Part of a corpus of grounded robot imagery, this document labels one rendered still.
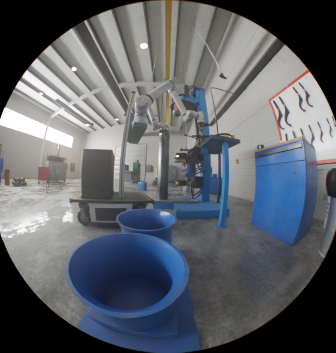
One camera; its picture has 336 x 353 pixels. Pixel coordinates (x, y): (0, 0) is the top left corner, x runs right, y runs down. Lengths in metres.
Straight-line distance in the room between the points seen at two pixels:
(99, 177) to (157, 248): 0.98
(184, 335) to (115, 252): 0.44
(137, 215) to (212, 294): 0.62
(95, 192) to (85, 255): 0.93
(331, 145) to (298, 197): 1.35
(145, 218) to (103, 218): 0.61
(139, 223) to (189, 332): 0.65
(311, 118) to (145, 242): 2.62
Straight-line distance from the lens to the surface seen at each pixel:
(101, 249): 0.40
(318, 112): 2.49
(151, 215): 0.68
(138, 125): 1.26
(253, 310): 0.70
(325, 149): 2.31
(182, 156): 1.89
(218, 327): 0.61
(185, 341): 0.56
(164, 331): 0.43
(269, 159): 1.38
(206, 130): 2.40
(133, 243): 0.41
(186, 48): 7.10
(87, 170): 1.24
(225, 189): 1.30
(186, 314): 0.59
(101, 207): 1.17
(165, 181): 2.04
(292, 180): 1.21
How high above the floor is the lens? 0.57
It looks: 1 degrees up
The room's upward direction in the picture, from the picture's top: 2 degrees clockwise
